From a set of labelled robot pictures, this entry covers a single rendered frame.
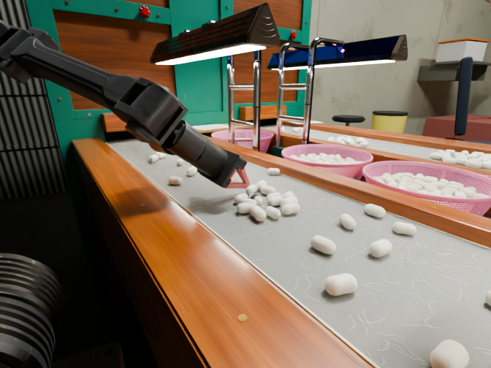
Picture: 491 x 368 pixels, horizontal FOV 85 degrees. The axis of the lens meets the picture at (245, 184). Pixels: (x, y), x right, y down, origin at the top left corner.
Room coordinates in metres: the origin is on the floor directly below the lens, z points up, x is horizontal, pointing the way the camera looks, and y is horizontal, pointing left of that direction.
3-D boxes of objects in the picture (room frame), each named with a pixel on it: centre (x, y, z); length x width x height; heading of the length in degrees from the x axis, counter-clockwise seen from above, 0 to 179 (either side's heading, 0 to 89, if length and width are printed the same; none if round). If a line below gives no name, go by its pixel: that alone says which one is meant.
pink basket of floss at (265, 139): (1.16, 0.01, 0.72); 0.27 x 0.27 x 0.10
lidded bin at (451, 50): (4.38, -3.19, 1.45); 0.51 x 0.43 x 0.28; 116
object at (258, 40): (0.86, 0.14, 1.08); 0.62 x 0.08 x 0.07; 36
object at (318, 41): (1.13, -0.25, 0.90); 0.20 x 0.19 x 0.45; 36
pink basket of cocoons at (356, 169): (0.80, -0.24, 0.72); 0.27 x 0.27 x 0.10
